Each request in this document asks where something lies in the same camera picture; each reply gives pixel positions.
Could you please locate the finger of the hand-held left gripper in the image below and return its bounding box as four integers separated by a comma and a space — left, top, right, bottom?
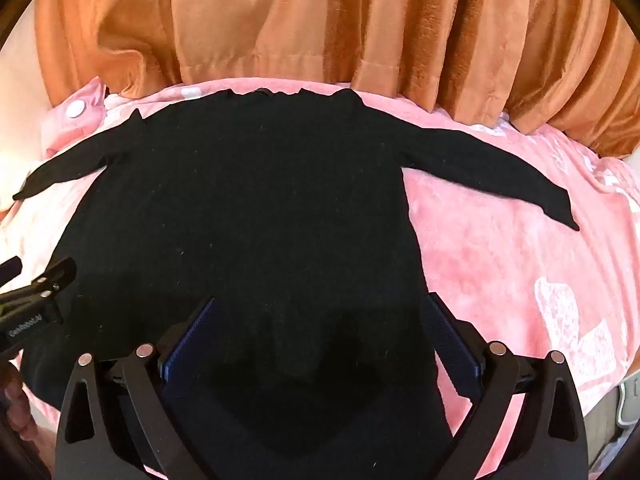
0, 256, 24, 285
25, 258, 77, 307

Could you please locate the black long-sleeved sweater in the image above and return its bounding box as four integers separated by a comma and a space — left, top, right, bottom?
12, 87, 581, 480

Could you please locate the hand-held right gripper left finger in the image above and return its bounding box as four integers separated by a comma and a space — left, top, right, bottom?
55, 296, 217, 480

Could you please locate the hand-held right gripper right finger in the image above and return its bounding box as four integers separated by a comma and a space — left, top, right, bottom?
421, 291, 587, 480

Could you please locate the orange curtain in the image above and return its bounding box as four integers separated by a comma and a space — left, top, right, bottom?
30, 0, 640, 158

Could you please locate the person's left hand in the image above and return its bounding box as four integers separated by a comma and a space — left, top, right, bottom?
0, 360, 40, 456

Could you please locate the pink fleece blanket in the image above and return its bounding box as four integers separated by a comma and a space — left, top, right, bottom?
0, 77, 640, 480

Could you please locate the grey white object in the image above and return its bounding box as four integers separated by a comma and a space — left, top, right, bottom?
617, 372, 640, 428

